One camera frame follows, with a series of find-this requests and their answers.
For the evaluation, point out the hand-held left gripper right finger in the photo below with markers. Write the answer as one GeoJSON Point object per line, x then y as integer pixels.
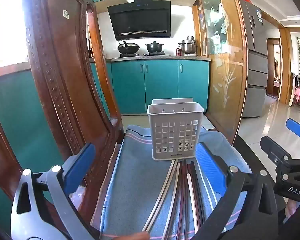
{"type": "Point", "coordinates": [211, 170]}

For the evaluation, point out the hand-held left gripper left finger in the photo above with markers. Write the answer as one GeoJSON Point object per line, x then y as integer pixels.
{"type": "Point", "coordinates": [80, 165]}

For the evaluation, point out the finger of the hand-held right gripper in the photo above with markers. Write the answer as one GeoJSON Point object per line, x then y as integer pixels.
{"type": "Point", "coordinates": [296, 128]}
{"type": "Point", "coordinates": [275, 151]}

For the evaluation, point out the dark red chopstick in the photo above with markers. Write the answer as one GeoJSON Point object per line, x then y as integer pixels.
{"type": "Point", "coordinates": [198, 200]}
{"type": "Point", "coordinates": [201, 192]}
{"type": "Point", "coordinates": [184, 205]}
{"type": "Point", "coordinates": [179, 205]}

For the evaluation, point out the white chopstick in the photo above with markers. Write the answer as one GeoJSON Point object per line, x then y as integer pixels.
{"type": "Point", "coordinates": [192, 200]}
{"type": "Point", "coordinates": [162, 192]}
{"type": "Point", "coordinates": [172, 200]}

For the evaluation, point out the white plastic utensil basket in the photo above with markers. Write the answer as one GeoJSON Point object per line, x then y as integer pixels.
{"type": "Point", "coordinates": [175, 135]}

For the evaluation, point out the person's right hand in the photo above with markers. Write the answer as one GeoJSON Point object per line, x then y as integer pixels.
{"type": "Point", "coordinates": [291, 210]}

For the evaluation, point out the clear plastic bag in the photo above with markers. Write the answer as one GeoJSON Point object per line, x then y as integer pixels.
{"type": "Point", "coordinates": [78, 200]}

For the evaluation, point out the blue striped towel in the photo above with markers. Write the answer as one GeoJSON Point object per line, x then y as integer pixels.
{"type": "Point", "coordinates": [140, 180]}

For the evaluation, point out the teal side cabinet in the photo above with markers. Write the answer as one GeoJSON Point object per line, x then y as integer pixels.
{"type": "Point", "coordinates": [22, 130]}

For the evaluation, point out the silver refrigerator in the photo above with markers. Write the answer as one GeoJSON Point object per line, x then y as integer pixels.
{"type": "Point", "coordinates": [256, 62]}

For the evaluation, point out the etched glass sliding door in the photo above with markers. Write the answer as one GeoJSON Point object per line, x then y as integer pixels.
{"type": "Point", "coordinates": [225, 67]}

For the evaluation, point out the teal base cabinets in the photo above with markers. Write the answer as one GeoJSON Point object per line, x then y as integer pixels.
{"type": "Point", "coordinates": [160, 85]}

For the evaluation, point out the carved wooden chair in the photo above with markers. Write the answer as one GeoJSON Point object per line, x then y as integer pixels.
{"type": "Point", "coordinates": [60, 55]}

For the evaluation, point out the dark bottle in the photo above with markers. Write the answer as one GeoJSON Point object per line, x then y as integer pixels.
{"type": "Point", "coordinates": [90, 48]}

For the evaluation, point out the kitchen countertop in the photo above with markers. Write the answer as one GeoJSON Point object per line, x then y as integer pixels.
{"type": "Point", "coordinates": [160, 58]}

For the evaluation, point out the red bottle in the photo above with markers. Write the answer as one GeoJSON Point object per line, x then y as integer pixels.
{"type": "Point", "coordinates": [178, 51]}

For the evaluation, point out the stainless steel pot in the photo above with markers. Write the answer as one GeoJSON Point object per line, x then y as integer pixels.
{"type": "Point", "coordinates": [188, 46]}

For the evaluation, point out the black wok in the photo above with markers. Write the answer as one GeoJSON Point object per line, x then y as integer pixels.
{"type": "Point", "coordinates": [128, 48]}

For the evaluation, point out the gas stove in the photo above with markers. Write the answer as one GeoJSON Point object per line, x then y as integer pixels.
{"type": "Point", "coordinates": [142, 54]}

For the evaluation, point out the black cooking pot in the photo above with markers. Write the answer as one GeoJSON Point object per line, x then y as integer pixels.
{"type": "Point", "coordinates": [154, 47]}

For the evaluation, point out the black range hood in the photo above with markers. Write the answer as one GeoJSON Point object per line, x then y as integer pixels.
{"type": "Point", "coordinates": [140, 20]}

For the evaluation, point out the white wall socket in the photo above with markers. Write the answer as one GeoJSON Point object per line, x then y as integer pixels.
{"type": "Point", "coordinates": [65, 13]}

